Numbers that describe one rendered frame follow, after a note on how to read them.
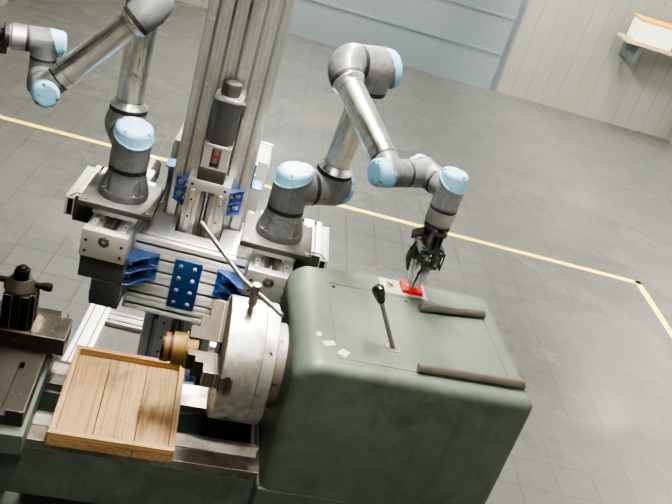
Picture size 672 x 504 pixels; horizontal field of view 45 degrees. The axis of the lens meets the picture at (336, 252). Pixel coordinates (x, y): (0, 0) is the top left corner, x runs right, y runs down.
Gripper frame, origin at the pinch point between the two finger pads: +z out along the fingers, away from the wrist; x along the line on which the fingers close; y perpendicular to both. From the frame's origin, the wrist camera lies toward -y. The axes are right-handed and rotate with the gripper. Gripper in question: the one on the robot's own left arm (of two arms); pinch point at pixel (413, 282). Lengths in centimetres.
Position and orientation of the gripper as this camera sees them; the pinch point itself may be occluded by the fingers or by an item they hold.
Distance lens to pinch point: 231.0
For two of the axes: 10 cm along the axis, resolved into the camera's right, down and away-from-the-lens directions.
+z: -2.7, 8.6, 4.4
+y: 0.8, 4.8, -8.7
